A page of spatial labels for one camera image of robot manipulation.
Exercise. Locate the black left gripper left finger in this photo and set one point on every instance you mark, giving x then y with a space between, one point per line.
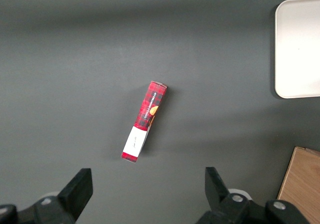
75 191

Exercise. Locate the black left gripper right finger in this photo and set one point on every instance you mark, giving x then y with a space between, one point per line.
216 189

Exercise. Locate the wooden drawer cabinet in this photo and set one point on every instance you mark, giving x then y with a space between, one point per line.
302 186

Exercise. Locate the red plaid cookie box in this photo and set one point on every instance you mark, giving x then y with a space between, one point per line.
146 119

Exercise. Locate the beige plastic tray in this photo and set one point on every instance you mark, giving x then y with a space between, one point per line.
298 49

